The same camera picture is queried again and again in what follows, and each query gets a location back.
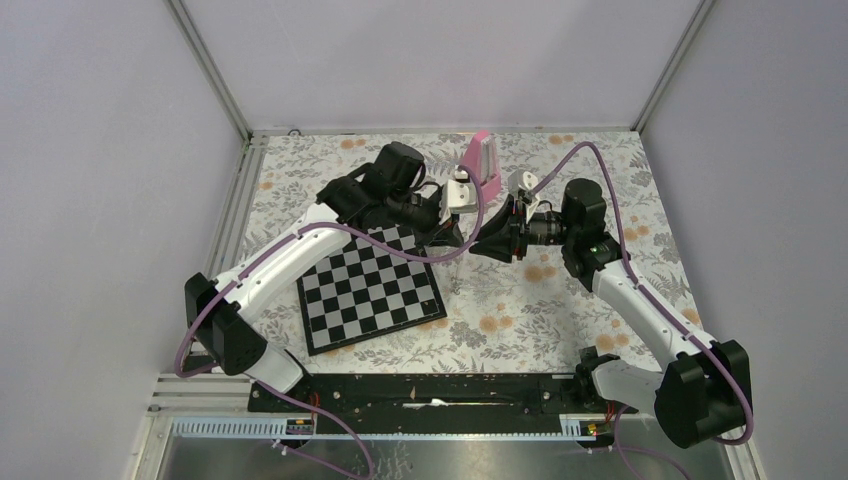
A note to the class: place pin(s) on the pink metronome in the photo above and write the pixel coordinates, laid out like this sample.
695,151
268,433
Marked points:
481,157

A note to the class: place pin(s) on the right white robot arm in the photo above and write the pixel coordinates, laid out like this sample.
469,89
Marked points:
702,387

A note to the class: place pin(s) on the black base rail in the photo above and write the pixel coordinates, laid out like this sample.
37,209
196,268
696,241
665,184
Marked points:
443,402

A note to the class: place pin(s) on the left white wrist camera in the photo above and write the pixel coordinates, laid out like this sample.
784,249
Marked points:
458,195

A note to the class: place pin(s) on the black white chessboard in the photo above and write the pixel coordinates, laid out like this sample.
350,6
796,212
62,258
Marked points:
360,292

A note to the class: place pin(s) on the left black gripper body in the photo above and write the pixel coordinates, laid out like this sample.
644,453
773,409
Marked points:
424,216

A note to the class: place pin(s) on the white slotted cable duct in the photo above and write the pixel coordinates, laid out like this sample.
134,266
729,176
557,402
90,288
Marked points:
302,428

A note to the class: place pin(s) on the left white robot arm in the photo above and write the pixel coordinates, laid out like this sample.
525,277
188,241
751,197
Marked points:
379,203

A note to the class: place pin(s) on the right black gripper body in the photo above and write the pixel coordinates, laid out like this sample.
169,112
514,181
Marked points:
545,229

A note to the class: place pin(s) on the floral table mat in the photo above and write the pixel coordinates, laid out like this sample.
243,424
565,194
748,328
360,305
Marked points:
528,316

